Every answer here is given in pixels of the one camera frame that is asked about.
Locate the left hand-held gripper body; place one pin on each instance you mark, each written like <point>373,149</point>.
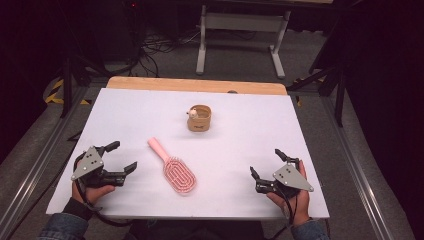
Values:
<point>89,164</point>

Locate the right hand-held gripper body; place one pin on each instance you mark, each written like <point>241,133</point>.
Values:
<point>290,178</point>

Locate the pink hairbrush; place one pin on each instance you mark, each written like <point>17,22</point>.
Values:
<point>176,171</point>

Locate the tan round holder with figurine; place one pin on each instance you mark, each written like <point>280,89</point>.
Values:
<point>200,121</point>

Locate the person's right hand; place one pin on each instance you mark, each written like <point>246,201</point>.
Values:
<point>301,205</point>

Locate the person's left hand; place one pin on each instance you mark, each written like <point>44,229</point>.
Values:
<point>94,193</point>

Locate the white board table cover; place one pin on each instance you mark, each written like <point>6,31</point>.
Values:
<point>233,150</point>

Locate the black metal stand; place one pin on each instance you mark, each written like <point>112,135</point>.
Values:
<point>338,93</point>
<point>68,83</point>

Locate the yellow black hazard tape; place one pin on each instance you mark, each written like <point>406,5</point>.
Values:
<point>55,93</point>

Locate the aluminium floor rail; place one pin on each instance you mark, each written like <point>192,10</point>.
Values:
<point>36,166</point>
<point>356,166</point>

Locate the grey metal desk frame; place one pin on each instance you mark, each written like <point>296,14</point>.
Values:
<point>240,21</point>

